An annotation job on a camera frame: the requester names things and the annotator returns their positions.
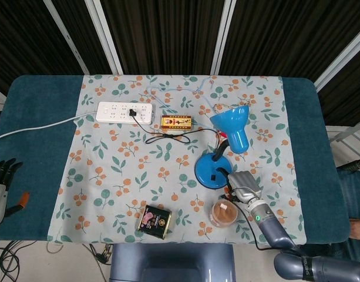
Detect floral tablecloth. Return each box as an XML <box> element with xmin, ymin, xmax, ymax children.
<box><xmin>46</xmin><ymin>75</ymin><xmax>308</xmax><ymax>245</ymax></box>

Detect black tin can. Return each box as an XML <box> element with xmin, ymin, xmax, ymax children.
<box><xmin>137</xmin><ymin>204</ymin><xmax>173</xmax><ymax>240</ymax></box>

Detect white metal rack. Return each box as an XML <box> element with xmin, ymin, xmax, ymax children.
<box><xmin>325</xmin><ymin>125</ymin><xmax>360</xmax><ymax>165</ymax></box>

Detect white frame post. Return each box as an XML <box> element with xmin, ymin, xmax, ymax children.
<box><xmin>210</xmin><ymin>0</ymin><xmax>238</xmax><ymax>75</ymax></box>
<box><xmin>313</xmin><ymin>29</ymin><xmax>360</xmax><ymax>92</ymax></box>
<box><xmin>85</xmin><ymin>0</ymin><xmax>123</xmax><ymax>75</ymax></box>
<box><xmin>43</xmin><ymin>0</ymin><xmax>90</xmax><ymax>75</ymax></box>

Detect white power strip cable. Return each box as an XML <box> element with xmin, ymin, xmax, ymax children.
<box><xmin>0</xmin><ymin>111</ymin><xmax>99</xmax><ymax>145</ymax></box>

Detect black cylindrical rod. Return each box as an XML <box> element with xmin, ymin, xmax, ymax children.
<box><xmin>337</xmin><ymin>157</ymin><xmax>360</xmax><ymax>173</ymax></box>

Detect blue desk lamp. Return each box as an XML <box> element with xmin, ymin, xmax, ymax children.
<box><xmin>194</xmin><ymin>105</ymin><xmax>250</xmax><ymax>189</ymax></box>

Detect black floor cables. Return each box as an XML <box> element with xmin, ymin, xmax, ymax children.
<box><xmin>0</xmin><ymin>240</ymin><xmax>36</xmax><ymax>282</ymax></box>

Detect black robot hand cable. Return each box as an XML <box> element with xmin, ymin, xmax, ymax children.
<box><xmin>234</xmin><ymin>199</ymin><xmax>302</xmax><ymax>256</ymax></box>

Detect clear tub of rubber bands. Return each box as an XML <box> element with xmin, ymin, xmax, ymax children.
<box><xmin>211</xmin><ymin>199</ymin><xmax>238</xmax><ymax>227</ymax></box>

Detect black power cord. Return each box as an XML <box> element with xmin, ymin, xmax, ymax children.
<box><xmin>128</xmin><ymin>108</ymin><xmax>227</xmax><ymax>145</ymax></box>

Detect blue robot torso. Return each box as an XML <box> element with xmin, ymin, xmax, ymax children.
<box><xmin>109</xmin><ymin>243</ymin><xmax>236</xmax><ymax>282</ymax></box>

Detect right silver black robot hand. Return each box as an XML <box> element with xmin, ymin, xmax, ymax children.
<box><xmin>216</xmin><ymin>166</ymin><xmax>263</xmax><ymax>206</ymax></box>

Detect white power strip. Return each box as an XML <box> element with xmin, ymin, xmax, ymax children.
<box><xmin>95</xmin><ymin>101</ymin><xmax>156</xmax><ymax>125</ymax></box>

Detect yellow red printed box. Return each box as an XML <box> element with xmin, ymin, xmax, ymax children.
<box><xmin>160</xmin><ymin>115</ymin><xmax>194</xmax><ymax>132</ymax></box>

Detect teal table cover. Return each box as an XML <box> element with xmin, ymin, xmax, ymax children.
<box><xmin>0</xmin><ymin>75</ymin><xmax>351</xmax><ymax>244</ymax></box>

